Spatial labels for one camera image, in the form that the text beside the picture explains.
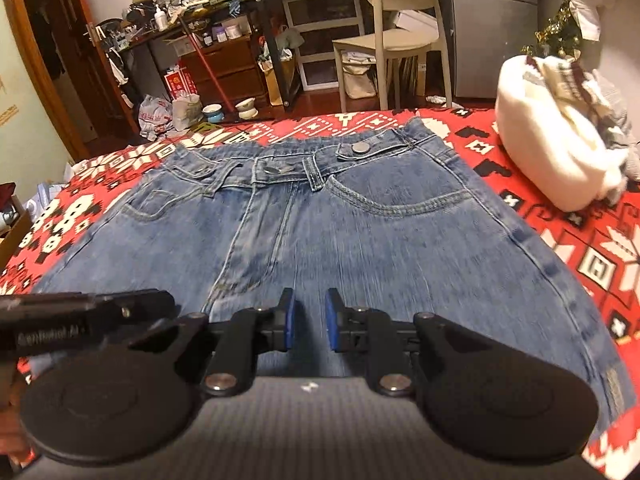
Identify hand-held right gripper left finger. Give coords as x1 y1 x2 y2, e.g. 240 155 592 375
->
130 288 296 396

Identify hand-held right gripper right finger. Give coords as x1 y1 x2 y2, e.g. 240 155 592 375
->
325 288 496 396

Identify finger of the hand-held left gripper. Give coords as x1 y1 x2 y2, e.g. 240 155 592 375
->
95 289 177 346

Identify blue denim shorts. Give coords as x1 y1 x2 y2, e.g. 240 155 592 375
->
27 117 623 441

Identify white bag of clothes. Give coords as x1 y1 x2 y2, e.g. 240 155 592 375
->
495 54 628 213

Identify person's left hand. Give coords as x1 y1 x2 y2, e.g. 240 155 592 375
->
0 360 31 463

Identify white crumpled paper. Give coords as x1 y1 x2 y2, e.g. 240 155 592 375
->
37 162 76 211

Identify white red plastic bag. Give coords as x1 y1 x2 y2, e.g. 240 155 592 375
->
137 94 176 141

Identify white paper sack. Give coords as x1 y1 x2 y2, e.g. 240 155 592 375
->
171 94 203 132

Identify red cardboard box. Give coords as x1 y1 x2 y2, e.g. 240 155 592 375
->
164 65 198 101

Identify brown paper bag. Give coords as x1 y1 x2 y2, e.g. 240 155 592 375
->
260 57 296 107

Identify white tote bag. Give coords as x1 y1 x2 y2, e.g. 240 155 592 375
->
341 50 378 100

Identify brown wooden drawer cabinet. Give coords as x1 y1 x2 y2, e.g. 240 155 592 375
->
180 35 268 108

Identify red printed blanket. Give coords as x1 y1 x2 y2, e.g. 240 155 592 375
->
0 107 640 478

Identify wooden door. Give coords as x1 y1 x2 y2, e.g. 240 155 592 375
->
0 0 141 161

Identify dark desk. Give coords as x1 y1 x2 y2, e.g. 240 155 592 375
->
117 0 381 111

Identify white plastic drawer unit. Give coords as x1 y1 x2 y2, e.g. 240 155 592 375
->
282 0 366 92

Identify grey refrigerator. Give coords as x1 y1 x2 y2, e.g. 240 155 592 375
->
440 0 543 101

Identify grey checked cloth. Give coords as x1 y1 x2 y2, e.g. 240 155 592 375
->
592 69 640 183

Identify small christmas tree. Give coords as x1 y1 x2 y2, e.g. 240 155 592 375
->
520 0 583 61

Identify white hanging cloth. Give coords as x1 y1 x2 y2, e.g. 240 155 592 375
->
567 0 606 41

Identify red broom handle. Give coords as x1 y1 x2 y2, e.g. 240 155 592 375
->
177 12 236 113

